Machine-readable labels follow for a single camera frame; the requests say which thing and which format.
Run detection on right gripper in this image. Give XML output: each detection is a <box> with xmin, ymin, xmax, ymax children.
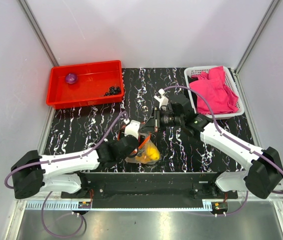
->
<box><xmin>139</xmin><ymin>106</ymin><xmax>184</xmax><ymax>133</ymax></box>

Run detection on clear zip top bag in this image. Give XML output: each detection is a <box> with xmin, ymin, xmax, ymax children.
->
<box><xmin>117</xmin><ymin>124</ymin><xmax>161</xmax><ymax>165</ymax></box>

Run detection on black fake grapes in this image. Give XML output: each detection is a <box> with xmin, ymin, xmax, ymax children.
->
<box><xmin>104</xmin><ymin>86</ymin><xmax>122</xmax><ymax>97</ymax></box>

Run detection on pink fake fruit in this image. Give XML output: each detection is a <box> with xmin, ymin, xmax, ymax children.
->
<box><xmin>65</xmin><ymin>73</ymin><xmax>78</xmax><ymax>84</ymax></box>

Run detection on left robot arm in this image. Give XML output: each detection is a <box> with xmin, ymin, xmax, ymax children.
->
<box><xmin>7</xmin><ymin>135</ymin><xmax>139</xmax><ymax>200</ymax></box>

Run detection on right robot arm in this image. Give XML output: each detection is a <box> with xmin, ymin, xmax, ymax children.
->
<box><xmin>140</xmin><ymin>99</ymin><xmax>283</xmax><ymax>199</ymax></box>

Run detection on orange fake fruit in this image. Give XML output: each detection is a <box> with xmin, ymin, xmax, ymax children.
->
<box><xmin>134</xmin><ymin>154</ymin><xmax>148</xmax><ymax>164</ymax></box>

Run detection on yellow fake lemon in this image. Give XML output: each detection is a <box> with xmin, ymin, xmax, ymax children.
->
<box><xmin>145</xmin><ymin>146</ymin><xmax>161</xmax><ymax>161</ymax></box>

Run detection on black marble mat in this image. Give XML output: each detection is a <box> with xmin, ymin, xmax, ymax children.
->
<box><xmin>41</xmin><ymin>67</ymin><xmax>243</xmax><ymax>173</ymax></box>

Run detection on red plastic bin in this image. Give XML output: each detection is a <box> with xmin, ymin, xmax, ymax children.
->
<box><xmin>46</xmin><ymin>60</ymin><xmax>125</xmax><ymax>110</ymax></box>

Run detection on pink cloth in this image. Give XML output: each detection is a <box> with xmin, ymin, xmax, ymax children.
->
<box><xmin>189</xmin><ymin>66</ymin><xmax>239</xmax><ymax>115</ymax></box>

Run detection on white plastic basket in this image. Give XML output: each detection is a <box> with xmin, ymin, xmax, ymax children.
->
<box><xmin>184</xmin><ymin>65</ymin><xmax>245</xmax><ymax>120</ymax></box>

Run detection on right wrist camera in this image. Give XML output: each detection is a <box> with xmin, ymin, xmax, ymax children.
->
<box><xmin>154</xmin><ymin>88</ymin><xmax>169</xmax><ymax>111</ymax></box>

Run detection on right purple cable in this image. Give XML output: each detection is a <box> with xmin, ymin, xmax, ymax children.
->
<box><xmin>161</xmin><ymin>85</ymin><xmax>283</xmax><ymax>216</ymax></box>

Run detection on purple cable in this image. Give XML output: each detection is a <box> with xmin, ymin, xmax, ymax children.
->
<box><xmin>161</xmin><ymin>85</ymin><xmax>283</xmax><ymax>216</ymax></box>
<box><xmin>3</xmin><ymin>111</ymin><xmax>129</xmax><ymax>238</ymax></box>

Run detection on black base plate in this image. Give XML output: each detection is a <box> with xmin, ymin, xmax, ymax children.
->
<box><xmin>61</xmin><ymin>172</ymin><xmax>238</xmax><ymax>210</ymax></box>

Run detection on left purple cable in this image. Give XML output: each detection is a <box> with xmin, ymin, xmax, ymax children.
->
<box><xmin>3</xmin><ymin>111</ymin><xmax>129</xmax><ymax>238</ymax></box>

